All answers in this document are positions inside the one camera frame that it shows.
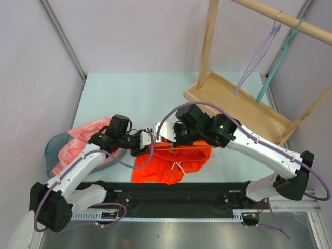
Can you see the orange shorts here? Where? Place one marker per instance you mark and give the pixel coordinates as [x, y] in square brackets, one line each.
[169, 167]

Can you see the wooden clothes rack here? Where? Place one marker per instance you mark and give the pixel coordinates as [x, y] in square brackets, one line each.
[214, 89]

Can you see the pink garment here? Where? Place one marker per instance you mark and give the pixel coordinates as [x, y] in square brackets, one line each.
[79, 140]

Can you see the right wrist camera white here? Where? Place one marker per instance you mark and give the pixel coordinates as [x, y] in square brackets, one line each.
[166, 132]

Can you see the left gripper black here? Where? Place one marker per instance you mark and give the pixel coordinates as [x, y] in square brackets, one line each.
[137, 151]

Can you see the teal plastic basket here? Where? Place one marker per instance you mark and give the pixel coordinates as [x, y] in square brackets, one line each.
[52, 149]

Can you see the teal plastic hanger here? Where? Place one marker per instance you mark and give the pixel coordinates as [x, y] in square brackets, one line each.
[276, 65]

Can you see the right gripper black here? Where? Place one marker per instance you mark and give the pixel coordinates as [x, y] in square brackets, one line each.
[178, 142]

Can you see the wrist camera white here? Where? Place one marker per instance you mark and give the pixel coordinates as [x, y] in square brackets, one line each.
[146, 137]
[166, 132]

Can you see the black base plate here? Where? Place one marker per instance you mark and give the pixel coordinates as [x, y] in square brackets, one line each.
[181, 200]

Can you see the orange plastic hanger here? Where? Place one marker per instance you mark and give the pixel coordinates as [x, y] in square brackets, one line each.
[171, 147]

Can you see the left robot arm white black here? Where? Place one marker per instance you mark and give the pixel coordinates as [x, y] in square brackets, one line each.
[56, 201]

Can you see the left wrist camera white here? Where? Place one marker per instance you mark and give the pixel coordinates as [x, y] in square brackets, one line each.
[146, 137]

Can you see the aluminium frame rail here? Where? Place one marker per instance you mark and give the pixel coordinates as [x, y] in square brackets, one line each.
[281, 204]

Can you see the purple plastic hanger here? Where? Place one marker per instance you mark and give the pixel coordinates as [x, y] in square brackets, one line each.
[262, 50]

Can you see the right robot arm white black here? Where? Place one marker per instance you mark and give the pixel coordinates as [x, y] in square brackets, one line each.
[291, 169]

